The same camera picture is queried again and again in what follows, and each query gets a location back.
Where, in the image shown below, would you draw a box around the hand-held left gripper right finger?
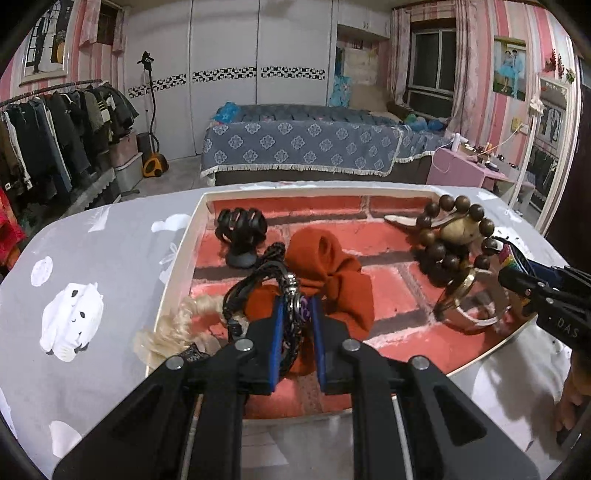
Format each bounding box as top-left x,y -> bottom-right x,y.
313,296 -> 541,480

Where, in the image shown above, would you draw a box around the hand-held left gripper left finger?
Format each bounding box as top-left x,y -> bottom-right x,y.
52,295 -> 286,480

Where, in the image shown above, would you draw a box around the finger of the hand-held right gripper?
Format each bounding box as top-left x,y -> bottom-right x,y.
498,267 -> 591,345
519,251 -> 576,285

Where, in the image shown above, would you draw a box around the colourful woven bracelet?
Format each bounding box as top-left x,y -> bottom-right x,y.
496,237 -> 525,278

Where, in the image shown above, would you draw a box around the orange fabric bow scrunchie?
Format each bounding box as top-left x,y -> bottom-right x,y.
244,228 -> 376,377

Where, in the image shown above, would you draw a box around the black cord bracelet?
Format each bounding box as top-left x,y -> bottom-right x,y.
222,241 -> 315,374

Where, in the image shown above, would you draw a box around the brick pattern jewelry tray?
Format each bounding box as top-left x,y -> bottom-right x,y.
145,190 -> 539,421

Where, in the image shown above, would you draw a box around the gold brown bangle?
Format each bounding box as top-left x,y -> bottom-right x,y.
434,270 -> 513,329

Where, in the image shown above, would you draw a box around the blonde braided hair tie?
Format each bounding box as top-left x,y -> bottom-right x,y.
134,295 -> 227,370

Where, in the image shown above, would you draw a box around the wooden bead bracelet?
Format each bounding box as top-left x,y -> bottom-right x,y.
413,194 -> 502,278

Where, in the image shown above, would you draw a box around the black hair claw clip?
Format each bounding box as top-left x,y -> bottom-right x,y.
215,208 -> 269,269

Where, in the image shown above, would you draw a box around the beige hair clip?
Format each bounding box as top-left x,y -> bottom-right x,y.
383,213 -> 462,230

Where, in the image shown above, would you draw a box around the person's right hand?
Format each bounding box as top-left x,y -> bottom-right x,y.
556,362 -> 587,446

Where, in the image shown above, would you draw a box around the white framed mirror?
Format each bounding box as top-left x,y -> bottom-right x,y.
522,76 -> 579,228

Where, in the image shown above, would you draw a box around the pink desk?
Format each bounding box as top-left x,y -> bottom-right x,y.
427,148 -> 533,195

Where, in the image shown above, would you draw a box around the red flower decoration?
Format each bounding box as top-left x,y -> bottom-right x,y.
544,51 -> 576,85

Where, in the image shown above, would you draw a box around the bed with blue patterned blanket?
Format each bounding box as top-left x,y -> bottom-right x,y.
201,104 -> 451,188

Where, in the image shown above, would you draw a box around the pink floral curtain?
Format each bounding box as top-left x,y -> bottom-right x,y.
455,0 -> 496,136
388,7 -> 413,105

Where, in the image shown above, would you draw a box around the yellow black garment steamer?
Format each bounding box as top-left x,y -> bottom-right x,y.
137,51 -> 170,179

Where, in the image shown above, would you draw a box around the dark window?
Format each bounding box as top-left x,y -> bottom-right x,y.
409,28 -> 458,119

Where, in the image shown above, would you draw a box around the lace covered low cabinet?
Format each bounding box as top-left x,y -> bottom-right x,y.
41,166 -> 121,217

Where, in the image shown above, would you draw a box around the blue bag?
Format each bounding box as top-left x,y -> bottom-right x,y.
216,102 -> 242,125

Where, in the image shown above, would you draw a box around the pink white storage boxes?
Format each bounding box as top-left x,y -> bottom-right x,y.
108,131 -> 144,191

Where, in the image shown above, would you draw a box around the blue hanging dress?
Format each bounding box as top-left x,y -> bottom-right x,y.
328,46 -> 352,108

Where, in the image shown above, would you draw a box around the orange red hanging garment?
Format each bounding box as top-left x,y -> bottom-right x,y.
0,187 -> 26,273

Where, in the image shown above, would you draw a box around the white wardrobe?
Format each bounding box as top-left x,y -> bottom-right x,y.
124,0 -> 389,162

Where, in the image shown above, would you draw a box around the row of hanging clothes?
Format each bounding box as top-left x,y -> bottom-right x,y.
0,83 -> 140,278

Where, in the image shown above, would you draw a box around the metal clothes rack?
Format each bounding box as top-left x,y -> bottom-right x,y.
0,79 -> 103,110

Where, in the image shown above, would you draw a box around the small pink curtain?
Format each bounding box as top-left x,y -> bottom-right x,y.
78,0 -> 128,54

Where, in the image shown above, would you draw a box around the colour couple wall poster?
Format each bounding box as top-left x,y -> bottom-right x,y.
492,36 -> 527,102

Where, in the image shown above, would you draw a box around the framed black white wall poster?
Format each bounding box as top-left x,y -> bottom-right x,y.
18,0 -> 75,86

